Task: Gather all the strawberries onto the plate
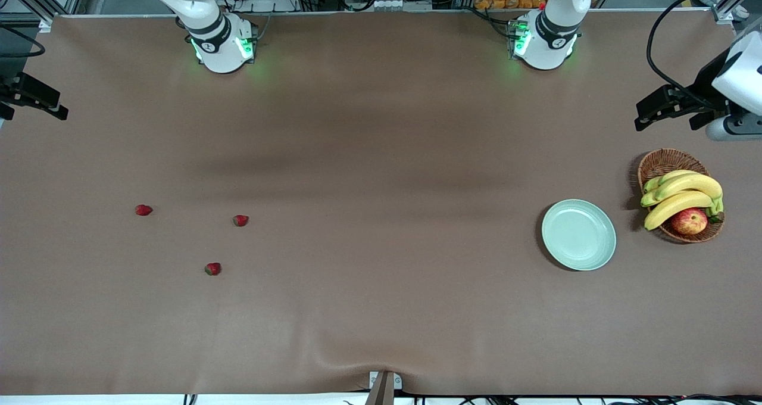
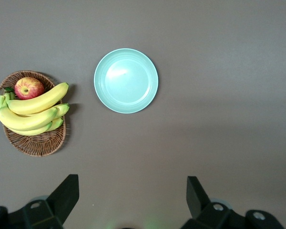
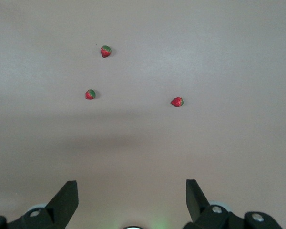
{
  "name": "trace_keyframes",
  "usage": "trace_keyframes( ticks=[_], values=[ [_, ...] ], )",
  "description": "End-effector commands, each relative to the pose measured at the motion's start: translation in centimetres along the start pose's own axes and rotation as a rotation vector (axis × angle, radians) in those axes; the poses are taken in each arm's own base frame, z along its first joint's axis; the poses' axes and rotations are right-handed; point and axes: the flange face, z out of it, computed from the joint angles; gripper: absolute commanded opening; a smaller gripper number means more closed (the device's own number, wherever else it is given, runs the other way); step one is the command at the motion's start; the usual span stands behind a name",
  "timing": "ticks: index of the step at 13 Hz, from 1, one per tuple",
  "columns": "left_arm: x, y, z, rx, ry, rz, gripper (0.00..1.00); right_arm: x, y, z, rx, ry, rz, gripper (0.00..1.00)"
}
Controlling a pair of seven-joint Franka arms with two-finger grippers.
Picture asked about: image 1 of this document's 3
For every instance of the slim greenish banana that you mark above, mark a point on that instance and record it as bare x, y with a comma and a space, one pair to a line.
655, 183

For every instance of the brown wicker basket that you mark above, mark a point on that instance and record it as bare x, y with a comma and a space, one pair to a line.
661, 162

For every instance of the red yellow apple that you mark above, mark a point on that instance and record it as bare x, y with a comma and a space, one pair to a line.
689, 221

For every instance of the white terminal block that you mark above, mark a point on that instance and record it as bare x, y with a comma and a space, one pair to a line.
399, 4

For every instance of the brown table cloth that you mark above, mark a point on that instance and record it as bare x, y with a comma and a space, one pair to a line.
381, 214

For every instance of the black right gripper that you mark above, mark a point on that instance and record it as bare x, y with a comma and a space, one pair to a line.
16, 89

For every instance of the yellow banana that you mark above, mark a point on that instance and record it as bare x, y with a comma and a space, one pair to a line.
696, 183
673, 207

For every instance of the red strawberry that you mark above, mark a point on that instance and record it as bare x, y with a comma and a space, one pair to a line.
212, 268
240, 220
143, 210

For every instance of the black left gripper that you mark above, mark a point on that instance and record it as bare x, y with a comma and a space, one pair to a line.
704, 88

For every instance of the pale green round plate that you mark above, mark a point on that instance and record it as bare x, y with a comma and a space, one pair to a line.
578, 235

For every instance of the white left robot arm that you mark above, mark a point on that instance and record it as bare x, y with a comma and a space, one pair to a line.
547, 41

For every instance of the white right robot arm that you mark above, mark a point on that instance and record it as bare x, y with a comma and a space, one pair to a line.
220, 47

